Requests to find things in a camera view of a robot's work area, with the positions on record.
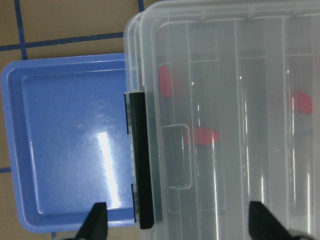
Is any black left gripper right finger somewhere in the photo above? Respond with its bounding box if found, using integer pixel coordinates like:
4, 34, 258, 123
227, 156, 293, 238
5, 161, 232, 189
248, 201, 300, 240

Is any black box latch handle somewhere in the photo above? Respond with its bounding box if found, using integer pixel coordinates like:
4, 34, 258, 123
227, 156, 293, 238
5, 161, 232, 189
124, 92, 155, 230

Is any clear plastic storage box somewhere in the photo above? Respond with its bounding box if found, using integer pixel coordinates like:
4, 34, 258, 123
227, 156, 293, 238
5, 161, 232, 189
123, 11, 159, 224

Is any red block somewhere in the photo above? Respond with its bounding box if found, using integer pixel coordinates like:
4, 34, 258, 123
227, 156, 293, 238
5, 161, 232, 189
291, 90, 313, 115
158, 66, 173, 99
185, 127, 220, 146

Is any clear plastic box lid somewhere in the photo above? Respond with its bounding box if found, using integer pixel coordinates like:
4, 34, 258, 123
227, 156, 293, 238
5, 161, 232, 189
140, 0, 320, 240

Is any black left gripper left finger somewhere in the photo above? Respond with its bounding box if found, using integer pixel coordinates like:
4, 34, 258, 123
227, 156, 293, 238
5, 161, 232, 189
76, 202, 108, 240

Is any blue plastic tray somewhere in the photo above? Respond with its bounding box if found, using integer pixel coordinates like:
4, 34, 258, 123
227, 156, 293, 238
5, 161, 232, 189
0, 53, 134, 233

